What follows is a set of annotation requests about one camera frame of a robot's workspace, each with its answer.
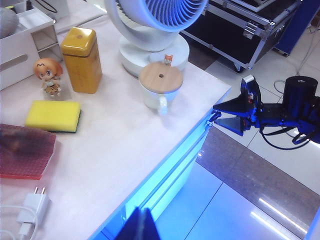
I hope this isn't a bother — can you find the white tissue box organizer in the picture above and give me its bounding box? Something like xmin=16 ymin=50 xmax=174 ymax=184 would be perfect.
xmin=0 ymin=9 xmax=64 ymax=91

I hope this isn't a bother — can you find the black metal-edged flight case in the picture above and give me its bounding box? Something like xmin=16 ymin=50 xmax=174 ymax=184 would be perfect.
xmin=179 ymin=0 xmax=305 ymax=74

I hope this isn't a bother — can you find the white desk drawer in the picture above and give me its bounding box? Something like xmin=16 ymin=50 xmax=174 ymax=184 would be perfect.
xmin=87 ymin=109 xmax=223 ymax=240

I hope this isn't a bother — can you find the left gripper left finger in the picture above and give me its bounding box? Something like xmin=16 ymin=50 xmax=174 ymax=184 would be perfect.
xmin=116 ymin=206 xmax=145 ymax=240

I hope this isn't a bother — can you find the white power adapter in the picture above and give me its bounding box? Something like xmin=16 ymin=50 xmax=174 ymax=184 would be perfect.
xmin=16 ymin=186 xmax=51 ymax=237

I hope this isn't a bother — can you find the white round desk fan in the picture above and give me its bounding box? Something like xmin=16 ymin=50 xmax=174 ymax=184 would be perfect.
xmin=103 ymin=0 xmax=210 ymax=78

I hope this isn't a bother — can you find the blue board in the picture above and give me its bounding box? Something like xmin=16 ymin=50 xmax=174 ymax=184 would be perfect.
xmin=274 ymin=0 xmax=320 ymax=57

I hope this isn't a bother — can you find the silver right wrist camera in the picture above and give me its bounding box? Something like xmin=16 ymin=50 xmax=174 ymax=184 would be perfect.
xmin=240 ymin=76 xmax=261 ymax=95

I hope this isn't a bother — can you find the white ceramic mug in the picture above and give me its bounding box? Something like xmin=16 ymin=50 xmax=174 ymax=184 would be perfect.
xmin=141 ymin=79 xmax=181 ymax=116

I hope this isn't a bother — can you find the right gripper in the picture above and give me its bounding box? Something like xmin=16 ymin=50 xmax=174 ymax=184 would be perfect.
xmin=212 ymin=89 xmax=266 ymax=137

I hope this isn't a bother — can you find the yellow tea tin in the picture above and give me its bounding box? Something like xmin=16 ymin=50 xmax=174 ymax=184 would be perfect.
xmin=60 ymin=27 xmax=103 ymax=95

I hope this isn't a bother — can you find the wooden lid with fox figure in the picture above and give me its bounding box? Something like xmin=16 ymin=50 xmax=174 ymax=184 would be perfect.
xmin=139 ymin=53 xmax=184 ymax=95

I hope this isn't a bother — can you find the red patterned pouch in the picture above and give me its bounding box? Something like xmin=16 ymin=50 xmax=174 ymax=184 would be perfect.
xmin=0 ymin=123 xmax=57 ymax=181

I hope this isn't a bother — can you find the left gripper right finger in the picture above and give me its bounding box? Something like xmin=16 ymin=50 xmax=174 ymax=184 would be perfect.
xmin=142 ymin=207 xmax=161 ymax=240

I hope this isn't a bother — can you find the yellow green cleaning sponge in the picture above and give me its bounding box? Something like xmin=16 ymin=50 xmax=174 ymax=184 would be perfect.
xmin=24 ymin=100 xmax=83 ymax=134

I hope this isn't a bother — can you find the orange-haired anime figurine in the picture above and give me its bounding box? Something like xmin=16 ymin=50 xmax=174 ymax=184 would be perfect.
xmin=33 ymin=57 xmax=64 ymax=98

